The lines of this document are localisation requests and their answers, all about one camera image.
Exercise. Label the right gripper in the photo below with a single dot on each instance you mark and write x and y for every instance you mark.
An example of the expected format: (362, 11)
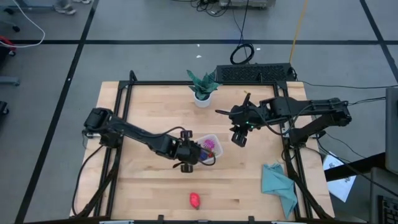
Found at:
(245, 116)

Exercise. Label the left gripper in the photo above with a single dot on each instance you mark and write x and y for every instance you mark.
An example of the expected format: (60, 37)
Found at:
(186, 152)

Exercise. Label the purple toy blackberry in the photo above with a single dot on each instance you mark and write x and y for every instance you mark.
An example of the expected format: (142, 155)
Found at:
(204, 155)

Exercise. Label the magenta spiky toy fruit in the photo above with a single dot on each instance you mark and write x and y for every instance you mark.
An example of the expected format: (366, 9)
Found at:
(209, 144)

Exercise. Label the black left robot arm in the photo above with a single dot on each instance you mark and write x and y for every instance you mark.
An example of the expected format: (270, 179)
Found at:
(133, 132)

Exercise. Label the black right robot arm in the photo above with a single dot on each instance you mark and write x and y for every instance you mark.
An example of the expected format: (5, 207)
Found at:
(311, 107)

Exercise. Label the clear plastic tupperware container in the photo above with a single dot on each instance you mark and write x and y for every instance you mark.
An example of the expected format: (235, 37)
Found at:
(217, 143)

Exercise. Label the large red toy fruit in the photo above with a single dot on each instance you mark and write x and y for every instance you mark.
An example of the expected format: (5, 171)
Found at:
(195, 200)

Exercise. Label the teal cloth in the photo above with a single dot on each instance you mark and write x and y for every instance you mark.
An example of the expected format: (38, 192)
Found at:
(276, 183)

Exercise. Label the snake plant in white pot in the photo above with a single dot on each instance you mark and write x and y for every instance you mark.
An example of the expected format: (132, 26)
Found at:
(203, 87)

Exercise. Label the white printed paper sheet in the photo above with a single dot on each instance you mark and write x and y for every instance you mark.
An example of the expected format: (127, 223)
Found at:
(340, 186)

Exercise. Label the black beam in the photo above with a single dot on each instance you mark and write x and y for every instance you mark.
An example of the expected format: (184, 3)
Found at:
(357, 166)

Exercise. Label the grey equipment case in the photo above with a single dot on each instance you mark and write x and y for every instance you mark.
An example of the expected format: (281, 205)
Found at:
(248, 3)

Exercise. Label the grey desk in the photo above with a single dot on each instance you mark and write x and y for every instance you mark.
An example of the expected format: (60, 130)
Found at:
(382, 183)

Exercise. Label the grey monitor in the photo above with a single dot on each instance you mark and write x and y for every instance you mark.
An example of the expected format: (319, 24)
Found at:
(392, 130)

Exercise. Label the black keyboard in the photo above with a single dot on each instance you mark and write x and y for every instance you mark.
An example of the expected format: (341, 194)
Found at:
(388, 211)

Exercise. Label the black caster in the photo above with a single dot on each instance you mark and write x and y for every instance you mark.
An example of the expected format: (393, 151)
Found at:
(3, 107)

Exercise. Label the person's shoe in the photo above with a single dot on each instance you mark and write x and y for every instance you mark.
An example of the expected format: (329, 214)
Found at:
(66, 9)
(82, 1)

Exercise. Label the grey bar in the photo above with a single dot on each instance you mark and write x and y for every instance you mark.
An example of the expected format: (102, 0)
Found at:
(9, 81)

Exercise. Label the grey chair base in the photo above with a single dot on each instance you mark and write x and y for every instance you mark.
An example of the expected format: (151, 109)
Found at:
(37, 7)

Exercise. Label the red object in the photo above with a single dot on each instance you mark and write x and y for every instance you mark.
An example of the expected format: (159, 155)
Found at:
(6, 42)

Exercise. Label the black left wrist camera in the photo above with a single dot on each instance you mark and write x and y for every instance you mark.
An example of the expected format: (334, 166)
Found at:
(186, 135)

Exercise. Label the silver metal bracket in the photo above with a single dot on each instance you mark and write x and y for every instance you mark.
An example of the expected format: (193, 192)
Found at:
(116, 222)

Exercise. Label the black aluminium table frame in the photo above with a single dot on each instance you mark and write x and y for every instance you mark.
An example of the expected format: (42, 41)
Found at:
(155, 83)

